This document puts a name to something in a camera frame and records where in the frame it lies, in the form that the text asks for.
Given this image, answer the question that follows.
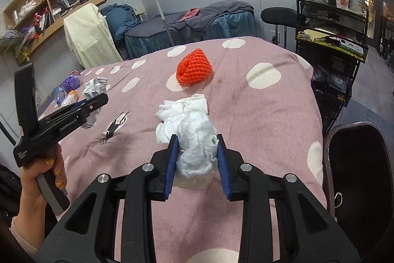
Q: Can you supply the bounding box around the red foam fruit net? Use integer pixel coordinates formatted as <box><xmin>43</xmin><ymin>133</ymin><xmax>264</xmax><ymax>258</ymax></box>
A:
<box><xmin>176</xmin><ymin>48</ymin><xmax>213</xmax><ymax>87</ymax></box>

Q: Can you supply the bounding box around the white floor lamp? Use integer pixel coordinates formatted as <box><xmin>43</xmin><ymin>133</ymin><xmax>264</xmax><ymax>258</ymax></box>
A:
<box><xmin>148</xmin><ymin>0</ymin><xmax>175</xmax><ymax>47</ymax></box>

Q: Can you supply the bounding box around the black metal cart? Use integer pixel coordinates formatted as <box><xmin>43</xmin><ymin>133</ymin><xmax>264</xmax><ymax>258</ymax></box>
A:
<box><xmin>294</xmin><ymin>0</ymin><xmax>369</xmax><ymax>134</ymax></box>

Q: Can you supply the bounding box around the white tissue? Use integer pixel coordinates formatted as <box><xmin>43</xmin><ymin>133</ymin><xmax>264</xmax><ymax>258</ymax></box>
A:
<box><xmin>155</xmin><ymin>93</ymin><xmax>219</xmax><ymax>178</ymax></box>

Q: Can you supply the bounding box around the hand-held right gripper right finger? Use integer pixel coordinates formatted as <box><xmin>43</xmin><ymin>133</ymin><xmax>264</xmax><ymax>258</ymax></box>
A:
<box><xmin>215</xmin><ymin>134</ymin><xmax>361</xmax><ymax>263</ymax></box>

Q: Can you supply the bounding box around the clear plastic bottle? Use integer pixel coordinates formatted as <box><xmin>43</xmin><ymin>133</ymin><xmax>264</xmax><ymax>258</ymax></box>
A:
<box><xmin>54</xmin><ymin>87</ymin><xmax>66</xmax><ymax>106</ymax></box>

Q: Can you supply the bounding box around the person's left hand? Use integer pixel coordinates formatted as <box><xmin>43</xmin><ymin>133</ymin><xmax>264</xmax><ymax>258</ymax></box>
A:
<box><xmin>19</xmin><ymin>142</ymin><xmax>67</xmax><ymax>217</ymax></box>

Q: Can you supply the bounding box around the red cloth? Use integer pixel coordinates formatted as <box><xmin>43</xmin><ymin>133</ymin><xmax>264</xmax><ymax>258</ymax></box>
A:
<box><xmin>180</xmin><ymin>8</ymin><xmax>201</xmax><ymax>22</ymax></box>

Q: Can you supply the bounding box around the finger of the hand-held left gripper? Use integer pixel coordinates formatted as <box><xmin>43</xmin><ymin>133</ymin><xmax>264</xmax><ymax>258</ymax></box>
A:
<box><xmin>78</xmin><ymin>92</ymin><xmax>109</xmax><ymax>128</ymax></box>
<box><xmin>46</xmin><ymin>98</ymin><xmax>90</xmax><ymax>119</ymax></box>

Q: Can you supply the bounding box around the person's left forearm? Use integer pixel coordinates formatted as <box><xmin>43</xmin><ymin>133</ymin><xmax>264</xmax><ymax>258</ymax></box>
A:
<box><xmin>9</xmin><ymin>204</ymin><xmax>59</xmax><ymax>256</ymax></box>

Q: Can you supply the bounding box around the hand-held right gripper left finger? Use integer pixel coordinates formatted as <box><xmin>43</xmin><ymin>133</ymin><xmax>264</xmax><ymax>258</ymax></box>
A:
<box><xmin>34</xmin><ymin>134</ymin><xmax>180</xmax><ymax>263</ymax></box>

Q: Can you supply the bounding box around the cream cloth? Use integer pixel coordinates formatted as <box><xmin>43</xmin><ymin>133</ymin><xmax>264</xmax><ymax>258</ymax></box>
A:
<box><xmin>64</xmin><ymin>2</ymin><xmax>124</xmax><ymax>69</ymax></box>

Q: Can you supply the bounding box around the blue cloth pile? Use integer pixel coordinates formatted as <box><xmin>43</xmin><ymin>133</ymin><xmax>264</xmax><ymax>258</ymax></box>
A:
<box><xmin>100</xmin><ymin>3</ymin><xmax>141</xmax><ymax>40</ymax></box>

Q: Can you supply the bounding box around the wooden wall shelf unit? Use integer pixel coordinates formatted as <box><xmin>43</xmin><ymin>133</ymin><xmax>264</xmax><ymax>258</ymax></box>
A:
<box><xmin>0</xmin><ymin>0</ymin><xmax>108</xmax><ymax>66</ymax></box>

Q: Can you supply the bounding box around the yellow notepad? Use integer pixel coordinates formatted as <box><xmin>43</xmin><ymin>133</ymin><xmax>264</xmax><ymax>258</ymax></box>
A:
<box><xmin>303</xmin><ymin>29</ymin><xmax>331</xmax><ymax>42</ymax></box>

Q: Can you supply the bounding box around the white orange small bottle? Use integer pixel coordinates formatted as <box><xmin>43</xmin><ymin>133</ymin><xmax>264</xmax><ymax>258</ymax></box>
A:
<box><xmin>62</xmin><ymin>90</ymin><xmax>79</xmax><ymax>107</ymax></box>

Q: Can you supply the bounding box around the black trash bin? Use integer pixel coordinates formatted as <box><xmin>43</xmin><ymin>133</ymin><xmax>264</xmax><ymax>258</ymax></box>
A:
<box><xmin>323</xmin><ymin>121</ymin><xmax>393</xmax><ymax>254</ymax></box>

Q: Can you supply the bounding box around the blue-skirted massage bed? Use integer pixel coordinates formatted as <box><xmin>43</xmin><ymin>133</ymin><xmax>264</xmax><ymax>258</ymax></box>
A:
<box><xmin>123</xmin><ymin>0</ymin><xmax>257</xmax><ymax>60</ymax></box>

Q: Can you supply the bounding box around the grey blanket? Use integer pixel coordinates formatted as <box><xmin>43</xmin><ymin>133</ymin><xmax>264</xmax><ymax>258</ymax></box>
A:
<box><xmin>168</xmin><ymin>0</ymin><xmax>254</xmax><ymax>33</ymax></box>

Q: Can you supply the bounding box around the black round stool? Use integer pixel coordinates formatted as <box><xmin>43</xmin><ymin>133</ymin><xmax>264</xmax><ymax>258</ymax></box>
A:
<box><xmin>261</xmin><ymin>7</ymin><xmax>297</xmax><ymax>47</ymax></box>

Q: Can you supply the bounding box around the pink polka dot blanket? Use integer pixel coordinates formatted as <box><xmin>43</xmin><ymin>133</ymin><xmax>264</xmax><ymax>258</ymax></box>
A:
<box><xmin>37</xmin><ymin>36</ymin><xmax>327</xmax><ymax>263</ymax></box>

